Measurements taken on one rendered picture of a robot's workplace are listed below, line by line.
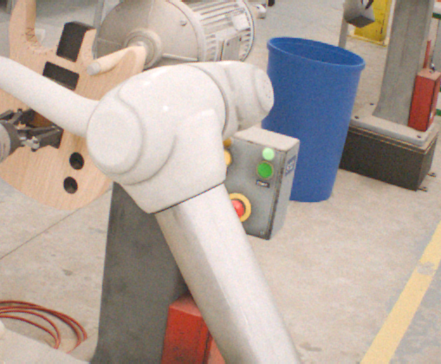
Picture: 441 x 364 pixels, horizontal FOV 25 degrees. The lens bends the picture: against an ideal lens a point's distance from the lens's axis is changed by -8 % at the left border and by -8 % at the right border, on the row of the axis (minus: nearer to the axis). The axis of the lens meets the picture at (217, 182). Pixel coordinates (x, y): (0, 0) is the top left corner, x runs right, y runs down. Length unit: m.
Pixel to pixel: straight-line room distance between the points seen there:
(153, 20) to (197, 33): 0.10
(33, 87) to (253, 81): 0.41
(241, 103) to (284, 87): 3.40
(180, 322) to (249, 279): 1.13
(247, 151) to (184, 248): 0.77
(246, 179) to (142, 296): 0.53
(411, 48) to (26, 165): 3.60
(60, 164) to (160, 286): 0.50
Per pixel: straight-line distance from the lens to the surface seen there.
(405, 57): 5.53
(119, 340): 2.62
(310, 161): 4.94
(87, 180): 2.12
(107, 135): 1.32
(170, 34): 2.14
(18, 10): 2.15
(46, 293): 3.76
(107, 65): 2.01
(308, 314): 3.94
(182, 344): 2.51
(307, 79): 4.80
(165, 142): 1.31
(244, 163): 2.12
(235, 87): 1.46
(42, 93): 1.69
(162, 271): 2.48
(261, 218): 2.14
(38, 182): 2.19
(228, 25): 2.33
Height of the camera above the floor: 1.77
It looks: 20 degrees down
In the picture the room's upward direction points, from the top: 10 degrees clockwise
